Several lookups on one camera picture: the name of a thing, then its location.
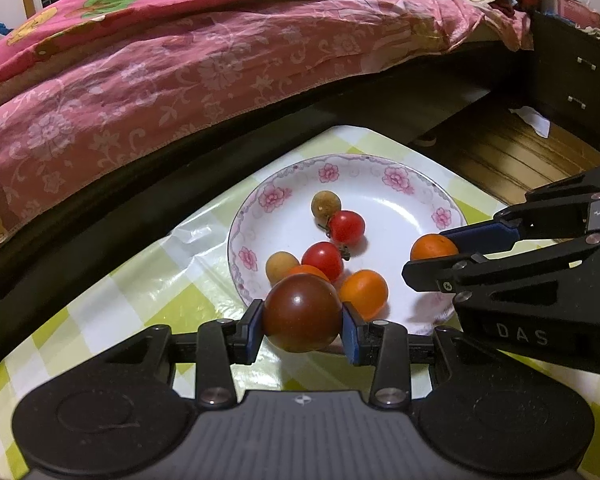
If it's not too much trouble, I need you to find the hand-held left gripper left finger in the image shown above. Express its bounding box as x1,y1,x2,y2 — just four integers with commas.
102,300,266,409

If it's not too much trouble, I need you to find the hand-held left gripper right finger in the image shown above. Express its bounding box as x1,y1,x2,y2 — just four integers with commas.
341,301,503,409

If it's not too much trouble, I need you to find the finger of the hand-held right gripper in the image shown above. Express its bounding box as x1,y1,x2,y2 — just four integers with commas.
402,230,600,306
439,175,600,253

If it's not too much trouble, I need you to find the small orange kumquat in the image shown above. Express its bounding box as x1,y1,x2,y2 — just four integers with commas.
339,269,389,322
410,234,460,262

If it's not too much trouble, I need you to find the dark purple tomato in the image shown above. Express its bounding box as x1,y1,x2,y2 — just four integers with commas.
263,273,343,353

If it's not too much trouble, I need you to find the brown longan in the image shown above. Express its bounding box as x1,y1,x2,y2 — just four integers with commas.
311,190,342,221
265,251,301,285

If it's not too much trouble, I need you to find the red cherry tomato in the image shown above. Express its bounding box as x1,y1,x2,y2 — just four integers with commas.
301,241,345,282
327,210,366,247

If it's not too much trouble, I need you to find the white floral rimmed plate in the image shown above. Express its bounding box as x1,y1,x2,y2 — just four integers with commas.
227,155,465,336

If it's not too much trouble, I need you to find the white crumpled paper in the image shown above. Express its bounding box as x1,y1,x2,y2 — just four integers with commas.
509,106,551,138

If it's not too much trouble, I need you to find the dark nightstand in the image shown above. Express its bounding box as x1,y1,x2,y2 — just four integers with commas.
530,10,600,163

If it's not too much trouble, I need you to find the pink floral blanket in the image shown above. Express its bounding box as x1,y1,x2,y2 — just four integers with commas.
0,0,536,261

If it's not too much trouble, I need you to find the dark bed frame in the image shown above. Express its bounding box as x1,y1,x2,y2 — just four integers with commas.
0,35,536,366

